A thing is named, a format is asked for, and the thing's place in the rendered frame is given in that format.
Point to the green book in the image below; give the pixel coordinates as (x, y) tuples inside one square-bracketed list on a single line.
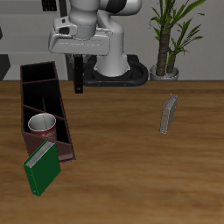
[(43, 172)]

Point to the green pot plant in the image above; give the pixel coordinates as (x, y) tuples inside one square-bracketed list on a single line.
[(163, 49)]

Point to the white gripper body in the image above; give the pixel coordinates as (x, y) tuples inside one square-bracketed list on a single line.
[(78, 45)]

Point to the grey book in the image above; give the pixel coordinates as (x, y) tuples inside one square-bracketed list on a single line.
[(167, 116)]

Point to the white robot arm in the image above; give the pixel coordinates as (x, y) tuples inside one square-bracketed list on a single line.
[(112, 59)]

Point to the red mug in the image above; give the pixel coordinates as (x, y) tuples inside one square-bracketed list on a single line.
[(43, 131)]

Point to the dark brown desk caddy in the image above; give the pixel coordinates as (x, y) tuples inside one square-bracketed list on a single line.
[(64, 128)]

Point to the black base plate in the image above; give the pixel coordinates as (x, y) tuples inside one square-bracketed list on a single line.
[(137, 76)]

